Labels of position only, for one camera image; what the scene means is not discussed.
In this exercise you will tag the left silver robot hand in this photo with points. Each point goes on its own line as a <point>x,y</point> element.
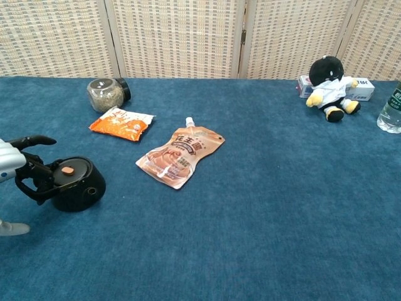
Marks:
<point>12,163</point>

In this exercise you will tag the black electric kettle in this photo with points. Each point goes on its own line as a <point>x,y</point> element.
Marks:
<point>76,186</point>

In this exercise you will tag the glass jar with black lid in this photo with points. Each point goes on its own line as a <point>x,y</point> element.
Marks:
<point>105,95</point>

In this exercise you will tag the orange snack packet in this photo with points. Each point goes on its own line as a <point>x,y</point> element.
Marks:
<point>122,125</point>

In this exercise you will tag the brown spout pouch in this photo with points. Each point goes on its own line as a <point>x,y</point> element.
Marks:
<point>178,155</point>

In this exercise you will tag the woven folding screen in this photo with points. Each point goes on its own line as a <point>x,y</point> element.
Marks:
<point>200,37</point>

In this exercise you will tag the black-headed plush doll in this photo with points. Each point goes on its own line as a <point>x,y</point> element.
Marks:
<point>332,91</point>

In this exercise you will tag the white carton box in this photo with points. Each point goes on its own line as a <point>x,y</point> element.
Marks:
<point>360,89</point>

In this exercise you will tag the clear water bottle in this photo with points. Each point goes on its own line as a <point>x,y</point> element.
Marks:
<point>391,113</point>

